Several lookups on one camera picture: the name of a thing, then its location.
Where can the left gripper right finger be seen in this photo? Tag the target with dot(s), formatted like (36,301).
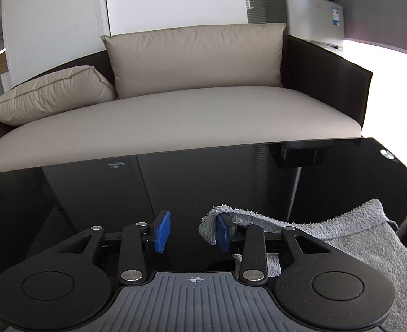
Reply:
(247,240)

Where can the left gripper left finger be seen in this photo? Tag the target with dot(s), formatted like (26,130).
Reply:
(140,239)

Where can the grey fluffy towel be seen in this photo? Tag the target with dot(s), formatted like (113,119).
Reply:
(364,233)

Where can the dark brown sofa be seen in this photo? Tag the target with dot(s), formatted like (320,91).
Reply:
(322,96)

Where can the small beige side cushion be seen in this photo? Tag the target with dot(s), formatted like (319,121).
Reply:
(54,93)

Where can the silver mini fridge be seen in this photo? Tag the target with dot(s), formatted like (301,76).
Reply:
(317,21)

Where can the large beige back cushion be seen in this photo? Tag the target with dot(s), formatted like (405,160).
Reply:
(196,57)

